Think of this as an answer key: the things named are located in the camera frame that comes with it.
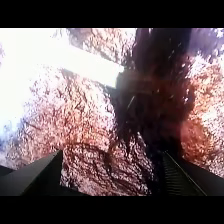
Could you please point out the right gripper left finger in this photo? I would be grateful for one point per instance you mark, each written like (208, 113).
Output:
(36, 180)

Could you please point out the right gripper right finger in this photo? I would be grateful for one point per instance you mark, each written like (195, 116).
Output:
(186, 181)

